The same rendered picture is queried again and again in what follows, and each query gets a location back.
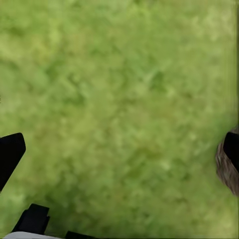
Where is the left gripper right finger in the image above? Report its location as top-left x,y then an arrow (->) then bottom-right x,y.
223,132 -> 239,172

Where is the wicker basket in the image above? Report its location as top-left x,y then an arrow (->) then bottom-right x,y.
216,126 -> 239,197

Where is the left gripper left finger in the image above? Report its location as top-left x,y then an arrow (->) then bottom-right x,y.
0,132 -> 26,192

